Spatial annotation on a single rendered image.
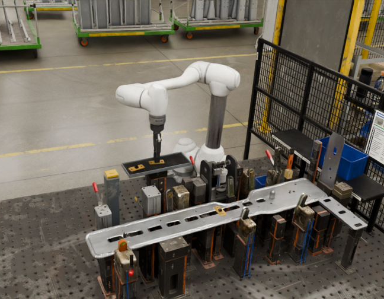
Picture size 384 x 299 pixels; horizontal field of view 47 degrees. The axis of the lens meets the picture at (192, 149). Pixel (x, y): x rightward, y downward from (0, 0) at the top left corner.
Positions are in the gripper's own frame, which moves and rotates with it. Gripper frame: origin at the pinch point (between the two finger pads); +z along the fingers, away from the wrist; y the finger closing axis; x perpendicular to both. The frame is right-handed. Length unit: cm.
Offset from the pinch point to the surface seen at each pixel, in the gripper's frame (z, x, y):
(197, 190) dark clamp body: 15.3, 20.1, 15.8
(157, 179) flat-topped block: 12.3, -0.1, 5.0
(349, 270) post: 50, 98, 59
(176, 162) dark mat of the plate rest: 4.2, 10.9, 1.8
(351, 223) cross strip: 20, 94, 54
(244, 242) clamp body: 27, 36, 49
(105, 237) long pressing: 20, -33, 39
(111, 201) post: 20.6, -26.4, 9.4
